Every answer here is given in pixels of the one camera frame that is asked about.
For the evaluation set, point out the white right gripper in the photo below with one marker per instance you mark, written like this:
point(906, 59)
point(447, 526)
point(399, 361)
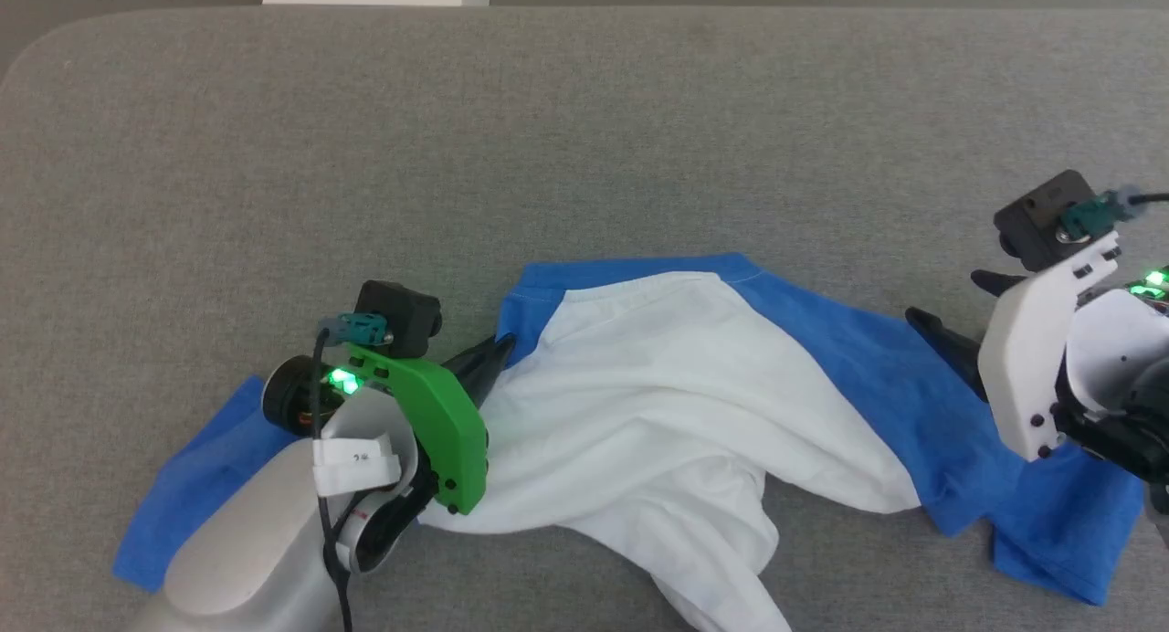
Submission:
point(1027, 367)

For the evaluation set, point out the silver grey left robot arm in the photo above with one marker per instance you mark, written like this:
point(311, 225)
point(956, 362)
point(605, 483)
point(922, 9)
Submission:
point(247, 541)

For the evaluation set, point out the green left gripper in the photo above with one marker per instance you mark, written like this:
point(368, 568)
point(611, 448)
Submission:
point(447, 431)

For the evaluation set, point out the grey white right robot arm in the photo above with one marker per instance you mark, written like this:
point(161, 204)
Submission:
point(1114, 349)

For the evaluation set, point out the grey fabric sofa cushion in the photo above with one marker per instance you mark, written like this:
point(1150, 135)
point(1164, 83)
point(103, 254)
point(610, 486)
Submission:
point(584, 139)

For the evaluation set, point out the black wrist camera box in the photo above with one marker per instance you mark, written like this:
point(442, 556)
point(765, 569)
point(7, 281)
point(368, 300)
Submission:
point(402, 308)
point(1041, 212)

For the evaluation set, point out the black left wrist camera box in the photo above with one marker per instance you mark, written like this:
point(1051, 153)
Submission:
point(402, 308)

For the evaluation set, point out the black left wrist motor cylinder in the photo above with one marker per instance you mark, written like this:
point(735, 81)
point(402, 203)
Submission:
point(288, 394)

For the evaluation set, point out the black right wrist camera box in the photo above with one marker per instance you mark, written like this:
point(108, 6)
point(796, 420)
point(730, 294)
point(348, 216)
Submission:
point(1041, 212)

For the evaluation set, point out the blue and white t-shirt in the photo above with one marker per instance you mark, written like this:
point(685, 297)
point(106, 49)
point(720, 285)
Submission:
point(639, 385)

